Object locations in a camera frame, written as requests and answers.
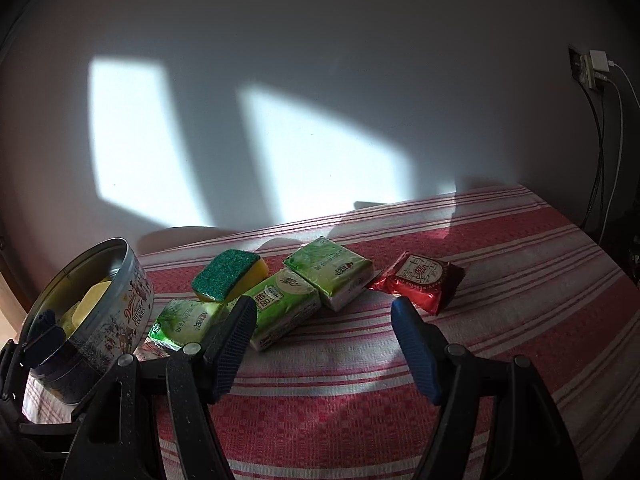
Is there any wall socket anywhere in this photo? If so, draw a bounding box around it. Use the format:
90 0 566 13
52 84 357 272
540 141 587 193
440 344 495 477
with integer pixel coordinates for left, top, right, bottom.
569 47 596 88

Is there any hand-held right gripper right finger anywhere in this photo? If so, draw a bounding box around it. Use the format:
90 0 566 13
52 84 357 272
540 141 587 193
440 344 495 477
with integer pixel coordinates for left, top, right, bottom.
390 296 583 480

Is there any white charger plug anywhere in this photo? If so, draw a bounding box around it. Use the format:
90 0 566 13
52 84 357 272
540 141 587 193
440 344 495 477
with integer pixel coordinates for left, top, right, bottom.
588 50 614 75

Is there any pink striped tablecloth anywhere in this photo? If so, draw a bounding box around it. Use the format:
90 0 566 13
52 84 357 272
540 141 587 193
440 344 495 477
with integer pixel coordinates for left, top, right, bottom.
22 185 640 480

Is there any round metal cookie tin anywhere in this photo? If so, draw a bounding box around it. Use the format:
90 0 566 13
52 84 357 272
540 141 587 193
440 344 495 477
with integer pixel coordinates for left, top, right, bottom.
17 237 156 406

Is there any pink floral tissue pack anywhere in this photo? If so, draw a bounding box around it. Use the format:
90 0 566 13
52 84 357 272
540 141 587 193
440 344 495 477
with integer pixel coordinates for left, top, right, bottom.
134 338 173 363

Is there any green and yellow scouring sponge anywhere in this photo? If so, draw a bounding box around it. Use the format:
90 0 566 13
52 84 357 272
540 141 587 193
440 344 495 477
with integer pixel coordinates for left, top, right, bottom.
191 249 269 304

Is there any smooth yellow block sponge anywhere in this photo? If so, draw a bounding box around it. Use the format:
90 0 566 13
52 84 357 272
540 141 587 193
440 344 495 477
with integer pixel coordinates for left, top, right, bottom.
60 280 114 341

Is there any red snack packet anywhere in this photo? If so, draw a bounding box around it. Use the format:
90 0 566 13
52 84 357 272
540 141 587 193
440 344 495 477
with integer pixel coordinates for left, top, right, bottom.
367 251 466 316

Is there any green tissue pack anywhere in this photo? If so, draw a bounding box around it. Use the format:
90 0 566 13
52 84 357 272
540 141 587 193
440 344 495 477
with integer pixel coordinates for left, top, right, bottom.
282 236 374 311
148 298 232 352
234 267 322 352

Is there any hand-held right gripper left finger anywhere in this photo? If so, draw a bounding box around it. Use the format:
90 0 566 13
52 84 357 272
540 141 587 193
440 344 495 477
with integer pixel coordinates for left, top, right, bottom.
62 295 258 480

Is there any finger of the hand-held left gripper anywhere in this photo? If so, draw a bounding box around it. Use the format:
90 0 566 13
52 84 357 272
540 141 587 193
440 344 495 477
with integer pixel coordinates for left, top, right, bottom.
22 325 67 367

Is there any white cable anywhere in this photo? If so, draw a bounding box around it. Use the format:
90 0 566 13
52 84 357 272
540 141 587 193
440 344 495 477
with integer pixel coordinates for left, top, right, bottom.
599 62 627 243

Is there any black cable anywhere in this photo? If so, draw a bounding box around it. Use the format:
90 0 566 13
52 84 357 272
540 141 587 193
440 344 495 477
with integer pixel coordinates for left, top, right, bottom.
580 85 603 231

